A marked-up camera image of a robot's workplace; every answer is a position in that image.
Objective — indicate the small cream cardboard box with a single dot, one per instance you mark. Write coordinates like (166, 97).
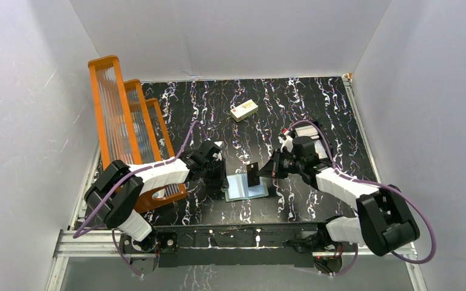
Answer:
(244, 110)

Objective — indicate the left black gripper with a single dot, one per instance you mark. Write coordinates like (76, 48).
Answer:
(220, 174)

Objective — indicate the orange acrylic file rack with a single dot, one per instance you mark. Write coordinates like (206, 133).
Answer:
(130, 127)

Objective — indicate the silver credit card in tray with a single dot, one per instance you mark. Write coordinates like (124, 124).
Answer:
(307, 130)

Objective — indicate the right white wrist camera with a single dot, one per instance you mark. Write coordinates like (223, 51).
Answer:
(286, 142)

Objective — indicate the black VIP credit card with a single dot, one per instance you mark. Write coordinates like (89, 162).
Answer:
(252, 177)

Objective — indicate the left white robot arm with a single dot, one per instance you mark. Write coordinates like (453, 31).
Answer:
(112, 197)

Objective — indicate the mint green card holder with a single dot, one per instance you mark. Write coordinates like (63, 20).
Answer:
(238, 188)

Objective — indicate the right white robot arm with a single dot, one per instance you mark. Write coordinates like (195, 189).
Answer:
(384, 222)

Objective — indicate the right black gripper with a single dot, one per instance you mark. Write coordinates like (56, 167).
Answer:
(272, 168)

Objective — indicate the black card tray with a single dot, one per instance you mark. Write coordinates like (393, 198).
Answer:
(321, 145)

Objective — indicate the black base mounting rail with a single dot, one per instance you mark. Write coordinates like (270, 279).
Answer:
(298, 244)

